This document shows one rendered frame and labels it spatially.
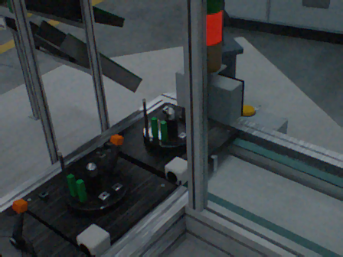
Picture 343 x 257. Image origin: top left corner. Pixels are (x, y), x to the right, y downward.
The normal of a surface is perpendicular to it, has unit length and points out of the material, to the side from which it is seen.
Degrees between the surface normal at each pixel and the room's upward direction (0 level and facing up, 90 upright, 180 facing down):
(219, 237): 90
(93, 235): 0
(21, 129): 0
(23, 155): 0
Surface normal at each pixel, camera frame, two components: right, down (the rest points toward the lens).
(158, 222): -0.05, -0.82
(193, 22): -0.63, 0.47
